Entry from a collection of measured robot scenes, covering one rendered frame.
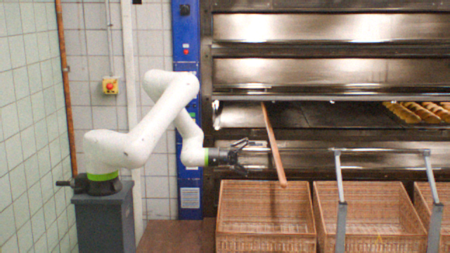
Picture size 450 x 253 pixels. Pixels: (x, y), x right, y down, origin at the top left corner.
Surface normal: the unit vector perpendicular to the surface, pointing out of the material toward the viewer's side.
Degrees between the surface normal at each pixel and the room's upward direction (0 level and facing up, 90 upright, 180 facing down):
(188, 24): 90
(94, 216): 90
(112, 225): 90
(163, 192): 90
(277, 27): 70
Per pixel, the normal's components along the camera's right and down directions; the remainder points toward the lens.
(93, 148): -0.49, 0.18
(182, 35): -0.02, 0.26
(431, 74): -0.02, -0.08
